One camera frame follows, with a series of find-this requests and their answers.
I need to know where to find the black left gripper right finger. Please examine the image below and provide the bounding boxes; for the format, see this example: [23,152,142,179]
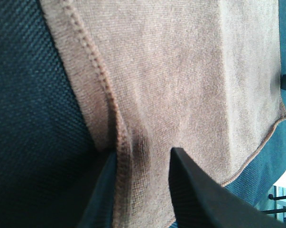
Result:
[169,148,286,228]

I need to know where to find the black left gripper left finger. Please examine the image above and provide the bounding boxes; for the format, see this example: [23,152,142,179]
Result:
[76,150,116,228]

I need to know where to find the brown microfibre towel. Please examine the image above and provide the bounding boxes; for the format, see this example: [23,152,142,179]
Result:
[40,0,286,228]

